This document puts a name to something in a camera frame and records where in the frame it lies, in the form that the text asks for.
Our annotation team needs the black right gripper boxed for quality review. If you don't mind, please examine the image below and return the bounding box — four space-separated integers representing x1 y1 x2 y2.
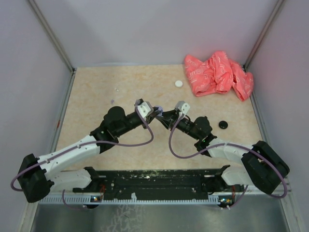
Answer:
156 109 201 140

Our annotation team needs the purple charging case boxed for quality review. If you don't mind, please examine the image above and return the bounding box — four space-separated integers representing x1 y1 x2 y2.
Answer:
154 106 164 117

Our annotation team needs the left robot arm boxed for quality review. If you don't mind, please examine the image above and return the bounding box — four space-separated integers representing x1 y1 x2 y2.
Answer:
11 101 161 203

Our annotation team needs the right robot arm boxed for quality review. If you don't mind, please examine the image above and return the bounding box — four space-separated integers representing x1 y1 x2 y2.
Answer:
157 110 290 195

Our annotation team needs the white round charging case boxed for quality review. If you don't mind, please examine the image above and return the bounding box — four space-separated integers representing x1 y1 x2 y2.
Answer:
175 80 183 88

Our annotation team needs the black round charging case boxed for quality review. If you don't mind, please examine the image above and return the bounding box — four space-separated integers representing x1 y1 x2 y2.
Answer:
218 120 228 130

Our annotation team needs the pink plastic bag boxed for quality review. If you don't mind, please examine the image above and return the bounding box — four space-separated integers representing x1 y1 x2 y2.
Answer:
184 51 253 101

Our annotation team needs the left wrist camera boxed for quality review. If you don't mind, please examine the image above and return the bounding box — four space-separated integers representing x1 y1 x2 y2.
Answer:
137 101 154 120

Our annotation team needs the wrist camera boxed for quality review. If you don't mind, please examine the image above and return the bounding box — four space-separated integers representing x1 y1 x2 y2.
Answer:
175 101 190 117
137 101 154 120

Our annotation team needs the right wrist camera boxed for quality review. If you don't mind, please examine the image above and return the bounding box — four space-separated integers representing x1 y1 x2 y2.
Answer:
175 101 190 117

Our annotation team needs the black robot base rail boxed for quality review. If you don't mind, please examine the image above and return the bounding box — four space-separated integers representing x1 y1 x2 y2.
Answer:
73 166 244 201

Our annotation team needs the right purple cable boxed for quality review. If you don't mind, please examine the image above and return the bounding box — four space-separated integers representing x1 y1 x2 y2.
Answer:
168 116 288 199

